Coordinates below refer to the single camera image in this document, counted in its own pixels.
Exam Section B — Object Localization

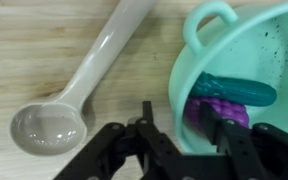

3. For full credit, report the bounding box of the purple toy vegetable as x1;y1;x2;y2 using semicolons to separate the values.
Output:
184;96;250;131

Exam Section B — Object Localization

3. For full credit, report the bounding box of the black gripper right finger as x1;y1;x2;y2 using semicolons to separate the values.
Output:
200;102;225;145

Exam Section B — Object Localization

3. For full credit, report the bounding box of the mint green pot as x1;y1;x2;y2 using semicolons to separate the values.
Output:
168;0;288;154

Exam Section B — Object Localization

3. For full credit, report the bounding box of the beige plastic ladle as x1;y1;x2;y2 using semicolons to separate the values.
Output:
9;0;157;156

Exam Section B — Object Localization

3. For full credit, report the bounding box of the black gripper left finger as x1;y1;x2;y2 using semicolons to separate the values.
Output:
141;101;154;124

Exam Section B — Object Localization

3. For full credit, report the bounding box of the teal toy vegetable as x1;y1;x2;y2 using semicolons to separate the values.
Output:
189;72;277;107

